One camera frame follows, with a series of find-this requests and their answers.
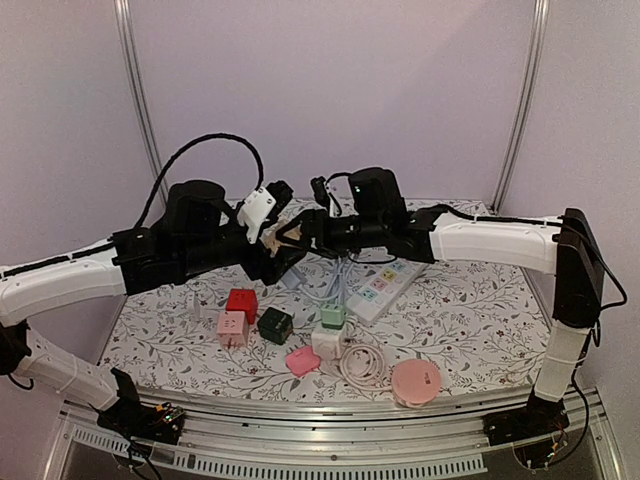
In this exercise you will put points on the red cube socket adapter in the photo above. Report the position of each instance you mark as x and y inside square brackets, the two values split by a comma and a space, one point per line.
[243, 300]

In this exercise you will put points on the green beige socket adapter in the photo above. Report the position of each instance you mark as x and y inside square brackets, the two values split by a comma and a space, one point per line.
[333, 316]

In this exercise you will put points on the yellow cube socket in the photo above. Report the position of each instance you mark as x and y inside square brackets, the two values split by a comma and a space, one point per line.
[272, 243]

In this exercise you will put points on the right aluminium corner post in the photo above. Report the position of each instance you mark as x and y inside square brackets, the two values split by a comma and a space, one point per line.
[524, 103]

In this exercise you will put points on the white plug block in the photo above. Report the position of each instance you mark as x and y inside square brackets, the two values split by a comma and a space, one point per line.
[328, 343]

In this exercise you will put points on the dark green cube socket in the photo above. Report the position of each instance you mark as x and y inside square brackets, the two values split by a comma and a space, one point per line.
[275, 325]

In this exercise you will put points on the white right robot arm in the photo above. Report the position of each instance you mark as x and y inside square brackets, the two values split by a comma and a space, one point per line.
[563, 246]

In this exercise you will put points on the blue power strip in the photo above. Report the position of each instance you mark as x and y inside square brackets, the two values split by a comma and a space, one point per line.
[294, 279]

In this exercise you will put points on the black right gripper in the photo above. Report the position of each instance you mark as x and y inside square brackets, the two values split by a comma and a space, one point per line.
[316, 230]

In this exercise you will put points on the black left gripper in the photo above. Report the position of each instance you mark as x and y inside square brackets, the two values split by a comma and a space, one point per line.
[277, 267]

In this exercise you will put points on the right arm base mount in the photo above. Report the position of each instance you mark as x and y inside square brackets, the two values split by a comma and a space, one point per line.
[537, 417]

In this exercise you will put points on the aluminium corner post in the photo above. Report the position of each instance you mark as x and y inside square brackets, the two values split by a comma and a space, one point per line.
[124, 22]
[524, 103]

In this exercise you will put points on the light pink cube socket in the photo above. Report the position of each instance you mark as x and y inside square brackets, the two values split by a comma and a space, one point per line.
[232, 329]

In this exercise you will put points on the floral table cloth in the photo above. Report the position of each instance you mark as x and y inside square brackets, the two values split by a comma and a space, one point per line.
[479, 323]

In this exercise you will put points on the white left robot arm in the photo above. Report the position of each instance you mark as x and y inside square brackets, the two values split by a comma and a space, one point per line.
[199, 232]

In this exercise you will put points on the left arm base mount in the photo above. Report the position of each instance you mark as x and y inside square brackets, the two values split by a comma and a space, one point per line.
[131, 419]

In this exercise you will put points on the pink plug adapter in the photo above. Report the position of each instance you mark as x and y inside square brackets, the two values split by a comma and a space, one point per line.
[302, 361]

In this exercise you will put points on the aluminium front rail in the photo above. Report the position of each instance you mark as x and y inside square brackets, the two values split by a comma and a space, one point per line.
[249, 439]

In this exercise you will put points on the left aluminium corner post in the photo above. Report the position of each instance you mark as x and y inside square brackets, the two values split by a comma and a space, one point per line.
[124, 22]

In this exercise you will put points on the white colourful power strip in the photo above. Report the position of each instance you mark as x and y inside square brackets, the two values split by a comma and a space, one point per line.
[373, 299]

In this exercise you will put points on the pink round cable reel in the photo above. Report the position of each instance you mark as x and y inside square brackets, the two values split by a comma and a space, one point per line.
[415, 382]

